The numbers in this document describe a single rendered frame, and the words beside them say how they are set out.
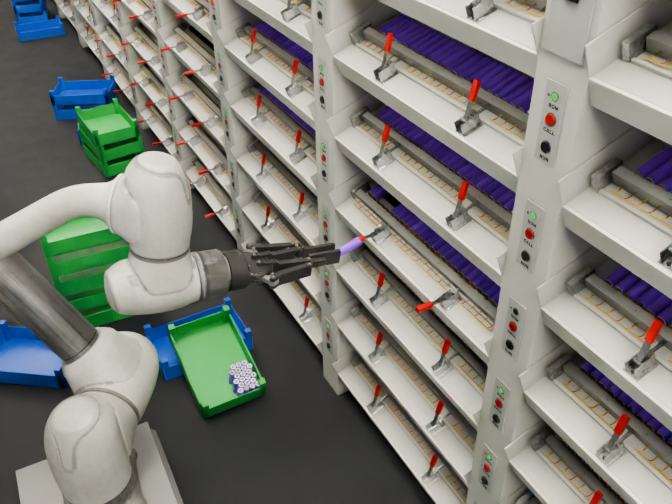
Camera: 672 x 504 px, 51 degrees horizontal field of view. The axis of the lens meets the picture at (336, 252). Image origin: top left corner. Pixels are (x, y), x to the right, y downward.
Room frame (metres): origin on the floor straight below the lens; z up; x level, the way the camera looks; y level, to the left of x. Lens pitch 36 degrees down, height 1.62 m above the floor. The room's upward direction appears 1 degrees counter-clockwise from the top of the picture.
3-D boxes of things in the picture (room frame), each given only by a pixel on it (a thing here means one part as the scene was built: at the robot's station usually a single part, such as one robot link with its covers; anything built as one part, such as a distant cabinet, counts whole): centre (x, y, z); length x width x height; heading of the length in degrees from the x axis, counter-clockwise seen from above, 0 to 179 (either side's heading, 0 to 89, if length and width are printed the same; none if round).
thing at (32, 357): (1.64, 0.98, 0.04); 0.30 x 0.20 x 0.08; 82
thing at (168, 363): (1.71, 0.46, 0.04); 0.30 x 0.20 x 0.08; 118
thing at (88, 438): (1.00, 0.55, 0.40); 0.18 x 0.16 x 0.22; 172
